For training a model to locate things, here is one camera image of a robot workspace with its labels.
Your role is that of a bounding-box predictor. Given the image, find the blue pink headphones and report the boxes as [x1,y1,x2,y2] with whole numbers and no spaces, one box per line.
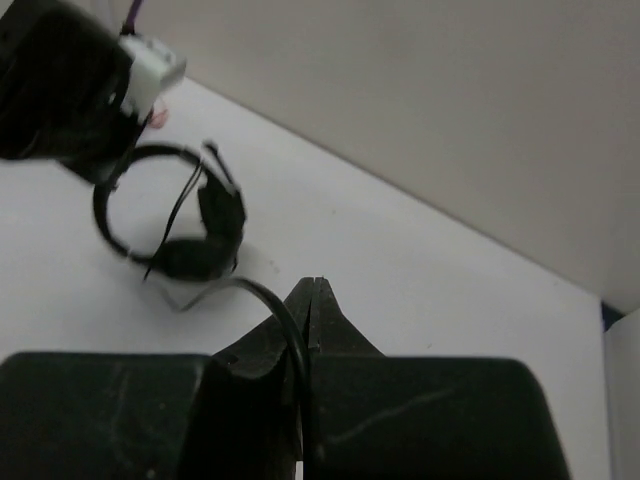
[148,98,169,130]

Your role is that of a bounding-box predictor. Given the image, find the black wired headphones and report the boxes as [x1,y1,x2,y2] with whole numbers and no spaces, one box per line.
[93,142,310,459]

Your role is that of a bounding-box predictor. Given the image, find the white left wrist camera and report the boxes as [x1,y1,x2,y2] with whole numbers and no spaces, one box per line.
[119,35,187,123]

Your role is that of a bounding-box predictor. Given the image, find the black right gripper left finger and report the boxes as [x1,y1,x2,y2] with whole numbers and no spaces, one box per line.
[1,278,315,479]

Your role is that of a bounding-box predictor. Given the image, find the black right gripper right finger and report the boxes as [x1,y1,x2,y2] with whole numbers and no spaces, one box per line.
[303,278,570,479]

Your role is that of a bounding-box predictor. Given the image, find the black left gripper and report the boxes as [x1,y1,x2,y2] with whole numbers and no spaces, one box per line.
[1,0,147,185]

